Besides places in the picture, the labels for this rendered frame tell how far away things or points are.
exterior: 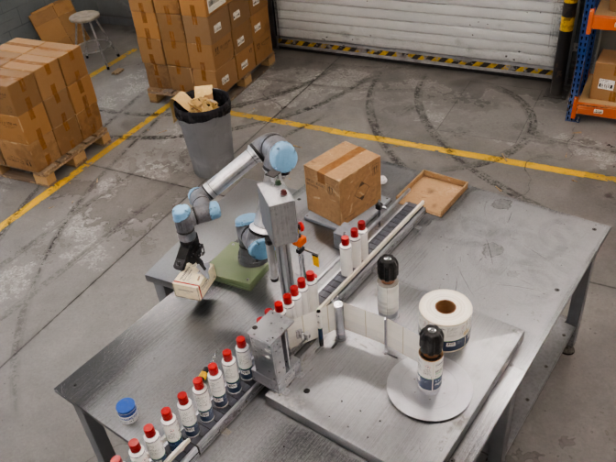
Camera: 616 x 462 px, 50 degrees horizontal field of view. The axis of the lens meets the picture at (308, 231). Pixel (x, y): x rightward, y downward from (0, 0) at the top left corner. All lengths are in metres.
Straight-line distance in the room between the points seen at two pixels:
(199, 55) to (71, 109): 1.25
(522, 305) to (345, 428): 0.98
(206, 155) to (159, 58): 1.62
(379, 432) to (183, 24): 4.63
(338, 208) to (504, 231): 0.80
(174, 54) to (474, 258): 4.11
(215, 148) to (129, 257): 1.13
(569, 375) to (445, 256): 1.07
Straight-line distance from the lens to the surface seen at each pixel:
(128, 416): 2.59
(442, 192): 3.54
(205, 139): 5.20
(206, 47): 6.25
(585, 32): 5.81
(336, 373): 2.55
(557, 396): 3.72
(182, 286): 2.88
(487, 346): 2.67
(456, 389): 2.50
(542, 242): 3.28
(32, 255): 5.10
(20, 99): 5.58
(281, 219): 2.41
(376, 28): 7.09
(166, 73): 6.65
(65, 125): 5.92
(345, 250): 2.84
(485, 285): 3.00
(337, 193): 3.17
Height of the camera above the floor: 2.81
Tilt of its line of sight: 37 degrees down
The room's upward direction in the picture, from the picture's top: 6 degrees counter-clockwise
